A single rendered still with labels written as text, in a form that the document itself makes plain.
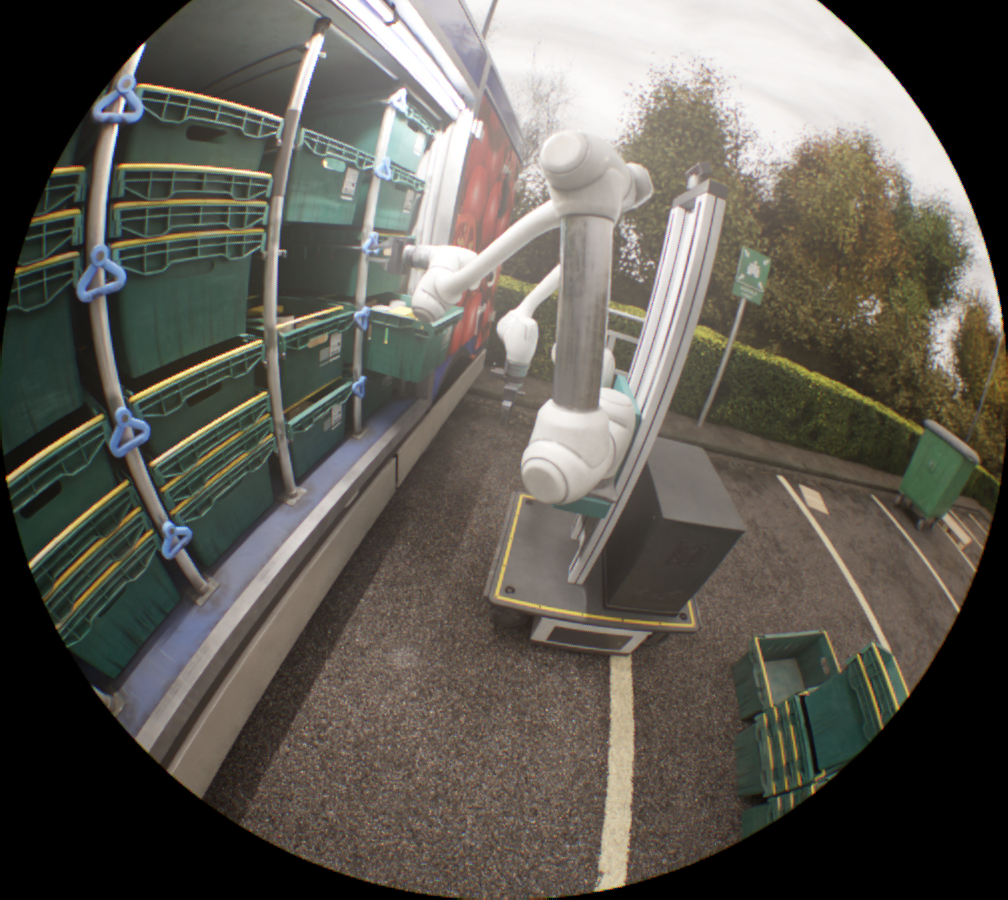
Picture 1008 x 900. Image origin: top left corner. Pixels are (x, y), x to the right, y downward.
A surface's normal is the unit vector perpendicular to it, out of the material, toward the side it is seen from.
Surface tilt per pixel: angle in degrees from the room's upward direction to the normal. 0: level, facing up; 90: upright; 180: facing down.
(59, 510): 94
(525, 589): 0
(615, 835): 0
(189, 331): 96
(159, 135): 94
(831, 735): 70
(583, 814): 0
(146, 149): 94
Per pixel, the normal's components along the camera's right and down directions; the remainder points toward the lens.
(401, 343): -0.18, 0.43
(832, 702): -0.84, -0.54
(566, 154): -0.60, 0.11
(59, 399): 0.96, 0.27
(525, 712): 0.18, -0.90
